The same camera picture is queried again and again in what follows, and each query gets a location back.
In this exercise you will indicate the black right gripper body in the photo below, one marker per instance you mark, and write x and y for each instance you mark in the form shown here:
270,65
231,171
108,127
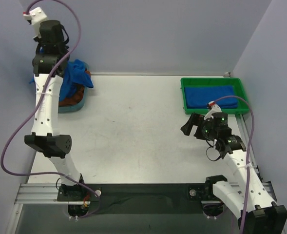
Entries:
197,126

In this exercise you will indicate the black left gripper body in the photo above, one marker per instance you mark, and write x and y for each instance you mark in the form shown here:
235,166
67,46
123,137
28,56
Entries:
52,46

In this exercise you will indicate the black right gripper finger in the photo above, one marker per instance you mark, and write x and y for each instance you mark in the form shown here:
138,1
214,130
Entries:
198,133
187,127

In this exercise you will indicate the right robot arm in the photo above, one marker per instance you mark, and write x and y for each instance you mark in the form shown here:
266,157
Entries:
255,209

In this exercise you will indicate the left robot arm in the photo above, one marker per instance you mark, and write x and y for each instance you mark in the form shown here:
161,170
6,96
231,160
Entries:
49,69

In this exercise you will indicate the pile of blue towels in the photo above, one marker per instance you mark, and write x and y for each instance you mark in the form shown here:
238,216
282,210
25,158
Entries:
75,73

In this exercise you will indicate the orange brown towel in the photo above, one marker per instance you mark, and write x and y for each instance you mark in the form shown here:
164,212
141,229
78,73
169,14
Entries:
76,98

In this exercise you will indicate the teal plastic basket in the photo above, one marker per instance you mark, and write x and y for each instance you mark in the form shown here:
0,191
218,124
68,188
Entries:
77,107

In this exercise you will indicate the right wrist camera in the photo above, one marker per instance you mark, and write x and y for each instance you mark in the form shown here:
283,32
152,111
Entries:
220,125

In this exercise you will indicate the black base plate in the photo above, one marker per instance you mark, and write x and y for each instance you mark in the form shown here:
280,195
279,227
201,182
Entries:
129,199

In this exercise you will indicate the aluminium frame rail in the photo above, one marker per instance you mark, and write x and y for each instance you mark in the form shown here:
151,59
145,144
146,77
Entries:
42,194

